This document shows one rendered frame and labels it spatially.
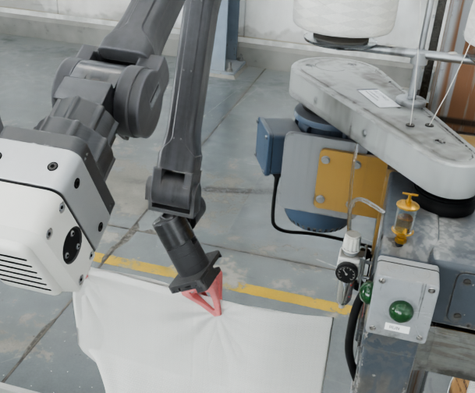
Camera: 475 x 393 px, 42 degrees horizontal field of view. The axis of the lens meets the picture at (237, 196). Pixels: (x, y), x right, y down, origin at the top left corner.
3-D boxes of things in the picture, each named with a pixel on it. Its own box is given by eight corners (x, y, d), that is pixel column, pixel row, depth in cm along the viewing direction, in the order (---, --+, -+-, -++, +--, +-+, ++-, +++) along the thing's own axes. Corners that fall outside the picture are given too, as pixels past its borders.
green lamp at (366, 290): (356, 306, 78) (359, 288, 77) (358, 293, 81) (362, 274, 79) (377, 311, 78) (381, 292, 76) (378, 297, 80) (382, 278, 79)
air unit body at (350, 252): (328, 314, 109) (340, 240, 101) (331, 299, 113) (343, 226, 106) (353, 320, 108) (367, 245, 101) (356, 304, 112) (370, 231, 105)
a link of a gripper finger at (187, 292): (242, 296, 112) (221, 253, 110) (230, 320, 106) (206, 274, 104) (211, 303, 115) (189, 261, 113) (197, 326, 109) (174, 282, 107)
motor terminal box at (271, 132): (261, 188, 123) (266, 134, 117) (252, 166, 132) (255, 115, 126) (301, 186, 125) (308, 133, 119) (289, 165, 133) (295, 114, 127)
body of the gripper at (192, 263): (224, 257, 111) (206, 222, 109) (203, 289, 102) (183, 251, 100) (194, 265, 114) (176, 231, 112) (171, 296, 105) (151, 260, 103)
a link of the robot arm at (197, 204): (144, 178, 100) (195, 188, 99) (169, 154, 111) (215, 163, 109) (143, 242, 106) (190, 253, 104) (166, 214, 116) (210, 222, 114)
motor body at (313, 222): (275, 229, 130) (287, 118, 118) (289, 197, 143) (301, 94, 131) (348, 243, 127) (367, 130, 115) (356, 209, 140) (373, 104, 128)
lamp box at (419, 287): (364, 331, 79) (376, 274, 74) (367, 310, 82) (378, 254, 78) (425, 345, 77) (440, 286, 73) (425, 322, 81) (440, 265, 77)
